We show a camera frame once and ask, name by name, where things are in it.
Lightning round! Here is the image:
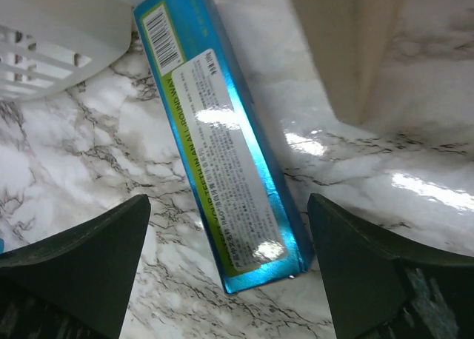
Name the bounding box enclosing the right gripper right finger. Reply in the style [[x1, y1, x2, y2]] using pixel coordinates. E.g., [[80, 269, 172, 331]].
[[307, 194, 473, 338]]

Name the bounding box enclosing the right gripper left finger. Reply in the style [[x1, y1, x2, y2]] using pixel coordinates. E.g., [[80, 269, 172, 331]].
[[1, 195, 151, 338]]

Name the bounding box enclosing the blue green toothpaste box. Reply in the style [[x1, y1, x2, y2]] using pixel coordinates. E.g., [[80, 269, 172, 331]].
[[133, 0, 315, 294]]

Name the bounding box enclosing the wooden two-tier shelf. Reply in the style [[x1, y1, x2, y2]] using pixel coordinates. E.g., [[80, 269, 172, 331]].
[[291, 0, 405, 125]]

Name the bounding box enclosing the white plastic basket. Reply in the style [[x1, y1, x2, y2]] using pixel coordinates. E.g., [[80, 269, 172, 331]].
[[1, 0, 132, 101]]

